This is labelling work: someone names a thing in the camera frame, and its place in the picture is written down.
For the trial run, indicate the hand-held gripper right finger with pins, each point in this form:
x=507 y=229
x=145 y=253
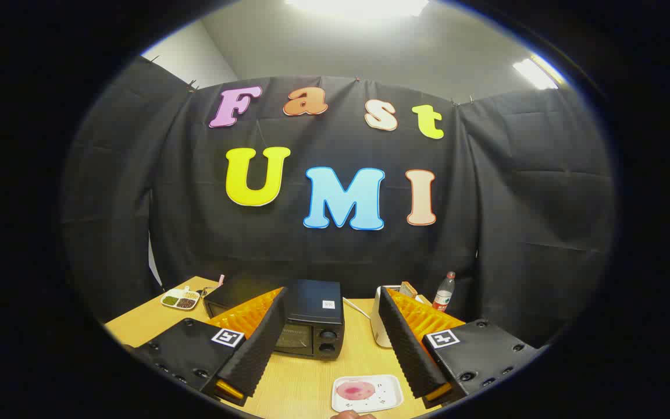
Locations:
x=407 y=355

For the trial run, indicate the narrow ceiling light panel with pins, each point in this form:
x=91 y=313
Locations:
x=535 y=73

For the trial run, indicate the white bread toaster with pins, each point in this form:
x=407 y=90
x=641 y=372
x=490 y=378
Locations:
x=378 y=326

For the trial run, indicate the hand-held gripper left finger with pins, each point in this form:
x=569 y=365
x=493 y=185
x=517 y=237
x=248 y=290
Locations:
x=256 y=355

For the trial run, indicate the white square plate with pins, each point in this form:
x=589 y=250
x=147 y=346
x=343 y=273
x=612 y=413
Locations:
x=390 y=384

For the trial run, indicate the black toaster oven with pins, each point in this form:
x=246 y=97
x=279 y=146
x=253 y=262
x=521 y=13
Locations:
x=312 y=299

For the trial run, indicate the wide ceiling light panel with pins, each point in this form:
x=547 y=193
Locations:
x=358 y=6

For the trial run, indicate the red label water bottle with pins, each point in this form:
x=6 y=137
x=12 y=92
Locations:
x=443 y=297

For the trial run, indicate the divided dish of beans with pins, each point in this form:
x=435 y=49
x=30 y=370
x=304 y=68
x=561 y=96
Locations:
x=181 y=299

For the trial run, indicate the brown bread slice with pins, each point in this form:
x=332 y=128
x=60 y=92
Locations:
x=409 y=288

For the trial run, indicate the pink ham slice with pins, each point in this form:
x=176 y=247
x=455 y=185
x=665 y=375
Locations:
x=355 y=390

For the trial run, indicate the black backdrop cloth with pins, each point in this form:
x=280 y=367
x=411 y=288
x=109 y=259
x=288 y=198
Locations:
x=341 y=256

